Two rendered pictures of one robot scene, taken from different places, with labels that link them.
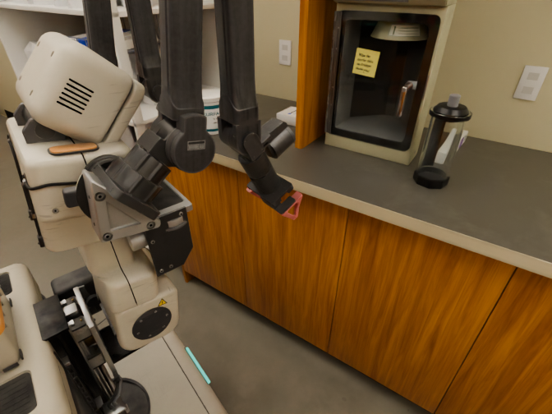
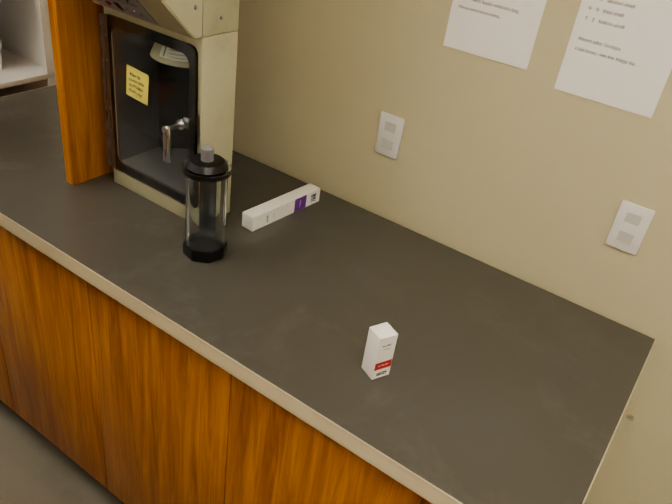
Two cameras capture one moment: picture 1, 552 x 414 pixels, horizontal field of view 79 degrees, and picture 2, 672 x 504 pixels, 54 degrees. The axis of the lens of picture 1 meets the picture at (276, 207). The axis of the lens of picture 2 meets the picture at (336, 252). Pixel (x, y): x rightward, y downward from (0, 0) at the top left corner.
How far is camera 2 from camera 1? 0.88 m
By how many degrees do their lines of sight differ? 4
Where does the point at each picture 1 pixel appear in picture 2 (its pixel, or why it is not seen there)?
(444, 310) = (193, 424)
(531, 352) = (269, 484)
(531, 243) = (243, 340)
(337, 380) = not seen: outside the picture
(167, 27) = not seen: outside the picture
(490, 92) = (353, 139)
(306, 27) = (57, 30)
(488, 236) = (201, 327)
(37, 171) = not seen: outside the picture
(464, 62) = (322, 92)
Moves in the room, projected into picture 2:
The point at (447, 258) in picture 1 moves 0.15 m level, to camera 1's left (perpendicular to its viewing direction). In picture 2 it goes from (178, 352) to (108, 344)
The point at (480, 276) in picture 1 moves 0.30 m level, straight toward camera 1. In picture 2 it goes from (208, 378) to (77, 455)
